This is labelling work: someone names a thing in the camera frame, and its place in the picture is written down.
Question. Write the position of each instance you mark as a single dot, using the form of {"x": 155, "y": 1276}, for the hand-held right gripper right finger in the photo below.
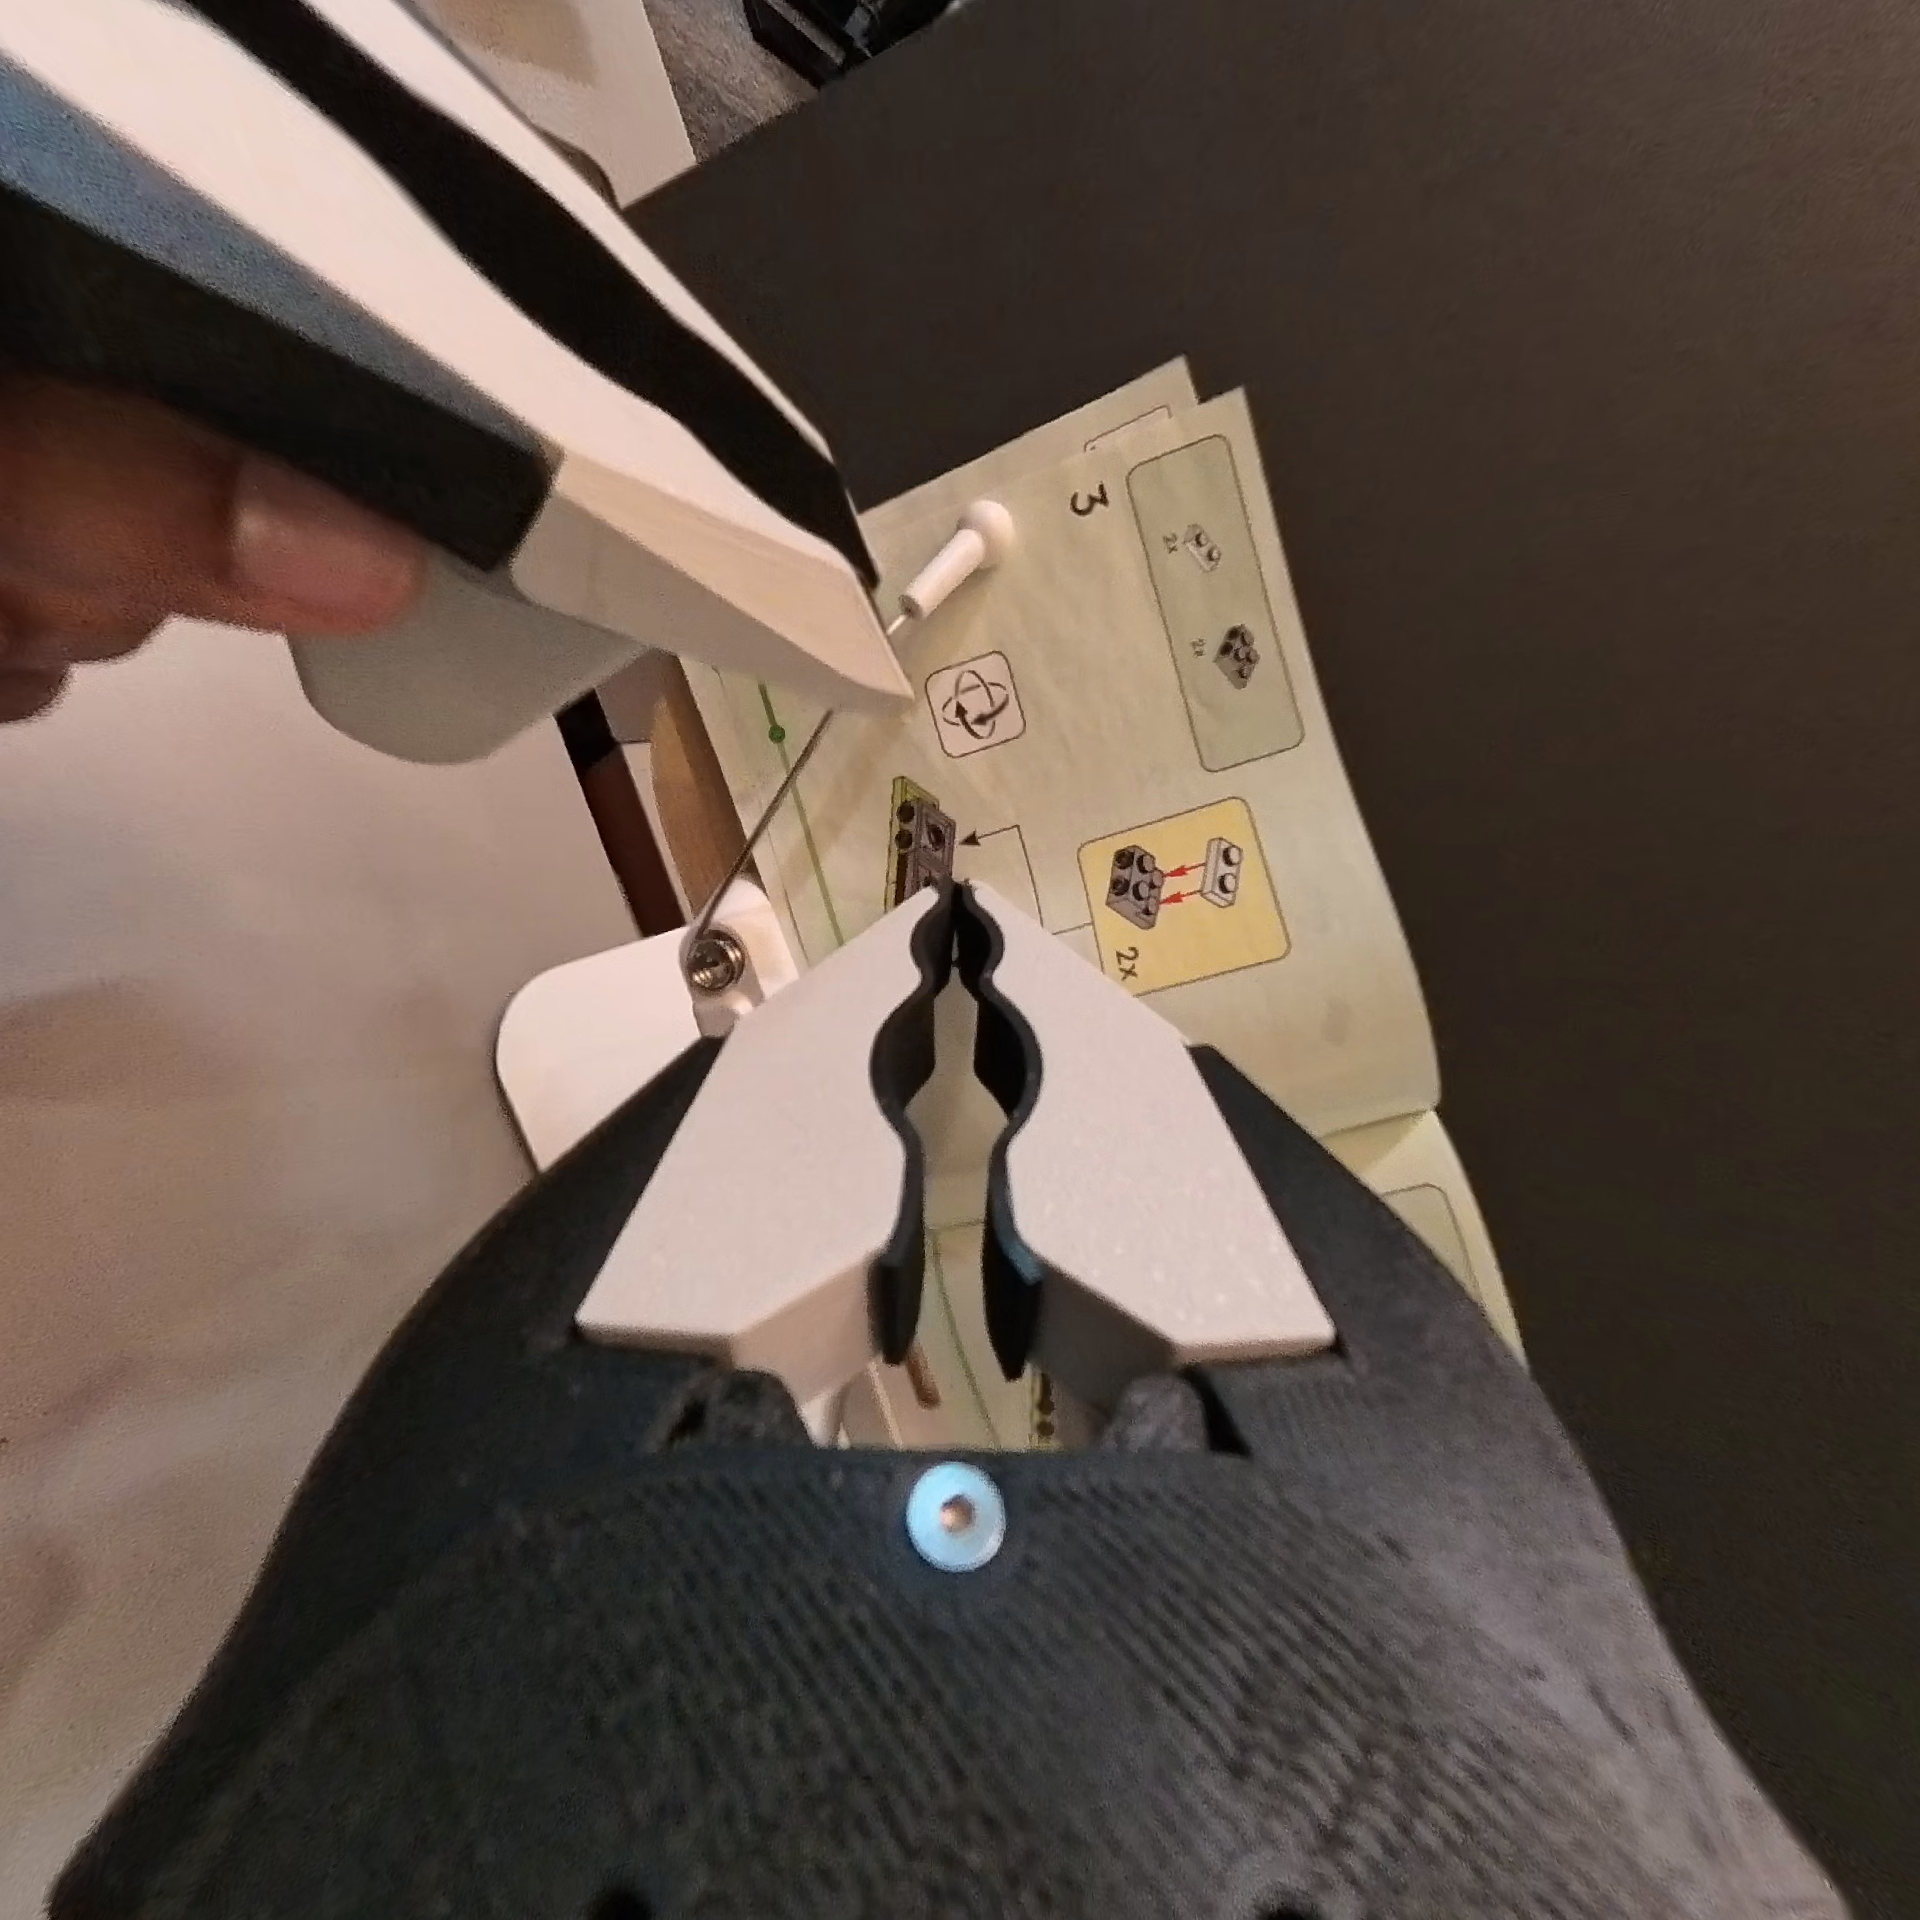
{"x": 1155, "y": 1184}

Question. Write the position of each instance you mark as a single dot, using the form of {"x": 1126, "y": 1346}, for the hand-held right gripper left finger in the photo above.
{"x": 749, "y": 1184}

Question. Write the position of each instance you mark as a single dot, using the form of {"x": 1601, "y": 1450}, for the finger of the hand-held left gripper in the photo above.
{"x": 628, "y": 510}
{"x": 660, "y": 270}

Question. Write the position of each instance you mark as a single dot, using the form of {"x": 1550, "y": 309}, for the pale green instruction booklet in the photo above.
{"x": 1276, "y": 930}

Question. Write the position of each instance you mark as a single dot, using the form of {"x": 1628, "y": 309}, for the person's left hand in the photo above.
{"x": 149, "y": 540}

